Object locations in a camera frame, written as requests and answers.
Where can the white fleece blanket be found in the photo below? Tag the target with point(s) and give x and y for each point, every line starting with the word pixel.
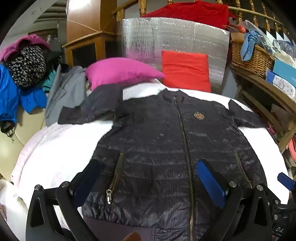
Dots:
pixel 57 143

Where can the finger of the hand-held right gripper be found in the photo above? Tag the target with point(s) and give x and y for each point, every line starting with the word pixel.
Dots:
pixel 283 178

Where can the teal garment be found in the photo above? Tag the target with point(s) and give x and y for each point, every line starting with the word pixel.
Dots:
pixel 49 81

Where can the blue jacket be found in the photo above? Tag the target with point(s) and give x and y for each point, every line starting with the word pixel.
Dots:
pixel 9 92

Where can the maroon garment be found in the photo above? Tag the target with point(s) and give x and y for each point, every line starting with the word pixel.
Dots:
pixel 32 39

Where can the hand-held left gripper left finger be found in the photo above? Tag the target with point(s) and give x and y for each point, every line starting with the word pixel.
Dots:
pixel 90 176

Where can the wooden shelf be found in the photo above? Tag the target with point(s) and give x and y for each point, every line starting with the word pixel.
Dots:
pixel 259 81

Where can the wicker basket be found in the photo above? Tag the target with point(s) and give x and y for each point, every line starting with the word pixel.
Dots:
pixel 254 60

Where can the pink pillow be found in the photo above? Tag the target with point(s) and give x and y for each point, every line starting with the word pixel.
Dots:
pixel 120 71

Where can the clear plastic bag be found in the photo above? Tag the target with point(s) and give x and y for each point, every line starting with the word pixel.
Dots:
pixel 266 34

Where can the brown wooden cabinet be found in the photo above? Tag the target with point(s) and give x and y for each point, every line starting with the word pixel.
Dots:
pixel 87 16

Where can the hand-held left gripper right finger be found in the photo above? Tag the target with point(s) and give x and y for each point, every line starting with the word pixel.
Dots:
pixel 210 183

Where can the red pillow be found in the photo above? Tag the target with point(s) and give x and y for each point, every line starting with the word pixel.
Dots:
pixel 185 69

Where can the silver foil insulation mat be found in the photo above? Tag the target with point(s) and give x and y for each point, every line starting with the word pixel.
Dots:
pixel 143 39

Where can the black white floral garment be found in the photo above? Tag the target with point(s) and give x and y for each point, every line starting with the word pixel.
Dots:
pixel 27 64

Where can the grey coat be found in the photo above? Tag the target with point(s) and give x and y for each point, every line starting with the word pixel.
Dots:
pixel 67 92

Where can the blue white printed box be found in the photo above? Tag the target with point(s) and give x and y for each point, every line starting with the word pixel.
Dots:
pixel 282 87

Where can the light blue cloth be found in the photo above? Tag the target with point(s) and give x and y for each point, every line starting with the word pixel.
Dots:
pixel 248 44

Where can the red cloth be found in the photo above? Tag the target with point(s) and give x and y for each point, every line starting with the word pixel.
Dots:
pixel 192 11

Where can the black puffer jacket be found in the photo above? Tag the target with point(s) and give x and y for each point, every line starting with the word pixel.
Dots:
pixel 157 129

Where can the pink bag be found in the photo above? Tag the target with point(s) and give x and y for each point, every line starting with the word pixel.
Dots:
pixel 291 150

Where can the light blue box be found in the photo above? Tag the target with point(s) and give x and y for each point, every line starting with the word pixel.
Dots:
pixel 284 69

